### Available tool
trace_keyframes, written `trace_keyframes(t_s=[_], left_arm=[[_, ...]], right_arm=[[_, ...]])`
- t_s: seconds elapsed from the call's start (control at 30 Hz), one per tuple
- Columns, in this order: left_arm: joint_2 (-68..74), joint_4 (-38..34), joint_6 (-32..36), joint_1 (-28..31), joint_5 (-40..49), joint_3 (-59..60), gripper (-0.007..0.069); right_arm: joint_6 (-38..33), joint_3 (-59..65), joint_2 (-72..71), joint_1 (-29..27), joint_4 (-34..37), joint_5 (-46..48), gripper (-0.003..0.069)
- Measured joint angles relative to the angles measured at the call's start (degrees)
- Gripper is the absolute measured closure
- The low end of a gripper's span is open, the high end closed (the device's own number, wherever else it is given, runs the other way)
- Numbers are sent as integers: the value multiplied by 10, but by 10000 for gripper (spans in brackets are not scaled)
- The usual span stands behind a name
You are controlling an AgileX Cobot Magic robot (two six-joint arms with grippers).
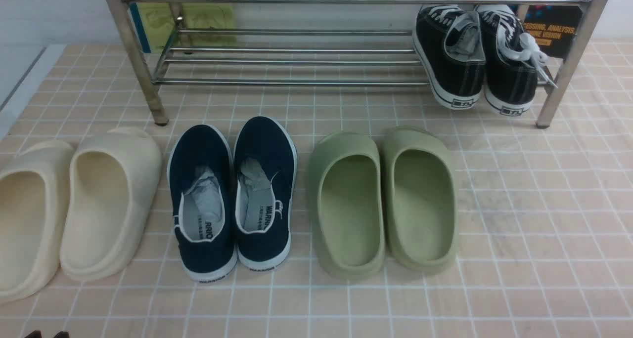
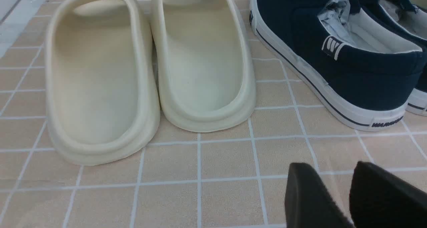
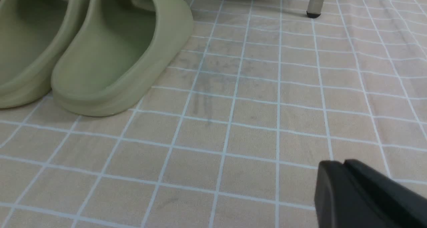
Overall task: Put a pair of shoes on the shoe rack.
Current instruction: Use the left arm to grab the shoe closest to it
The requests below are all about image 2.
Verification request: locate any cream left foam slipper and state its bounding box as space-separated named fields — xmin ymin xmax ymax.
xmin=44 ymin=0 xmax=160 ymax=166

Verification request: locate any navy canvas sneaker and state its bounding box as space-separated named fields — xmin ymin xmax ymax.
xmin=349 ymin=0 xmax=426 ymax=116
xmin=250 ymin=0 xmax=426 ymax=131

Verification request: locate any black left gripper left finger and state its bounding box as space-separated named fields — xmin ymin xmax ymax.
xmin=284 ymin=163 xmax=354 ymax=228

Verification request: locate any cream foam slipper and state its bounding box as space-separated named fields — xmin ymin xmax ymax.
xmin=151 ymin=0 xmax=256 ymax=133
xmin=44 ymin=0 xmax=160 ymax=166

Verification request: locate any cream right foam slipper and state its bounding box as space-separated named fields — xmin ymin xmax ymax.
xmin=151 ymin=0 xmax=256 ymax=133

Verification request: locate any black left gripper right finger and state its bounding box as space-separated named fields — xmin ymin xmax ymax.
xmin=349 ymin=161 xmax=427 ymax=228

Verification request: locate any checkered beige floor mat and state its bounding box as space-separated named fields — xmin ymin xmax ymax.
xmin=0 ymin=0 xmax=427 ymax=228

